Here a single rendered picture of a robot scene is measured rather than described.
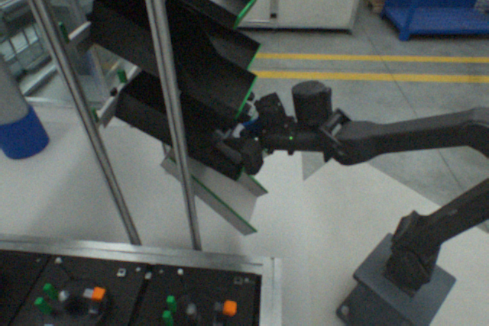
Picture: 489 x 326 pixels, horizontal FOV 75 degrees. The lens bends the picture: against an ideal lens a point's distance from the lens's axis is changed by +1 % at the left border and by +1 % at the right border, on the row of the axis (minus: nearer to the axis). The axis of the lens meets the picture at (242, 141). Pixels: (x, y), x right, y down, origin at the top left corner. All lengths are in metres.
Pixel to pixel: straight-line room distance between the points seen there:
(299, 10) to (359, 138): 3.98
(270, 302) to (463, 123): 0.53
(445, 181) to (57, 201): 2.37
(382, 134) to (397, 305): 0.35
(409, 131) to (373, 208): 0.63
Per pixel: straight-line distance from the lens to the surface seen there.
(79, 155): 1.35
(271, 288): 0.81
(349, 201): 1.11
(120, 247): 0.90
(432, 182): 2.62
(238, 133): 0.65
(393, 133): 0.52
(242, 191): 0.86
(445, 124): 0.50
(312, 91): 0.55
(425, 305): 0.76
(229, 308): 0.66
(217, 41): 0.75
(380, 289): 0.74
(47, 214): 1.19
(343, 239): 1.02
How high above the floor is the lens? 1.69
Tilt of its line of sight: 41 degrees down
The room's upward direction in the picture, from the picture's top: straight up
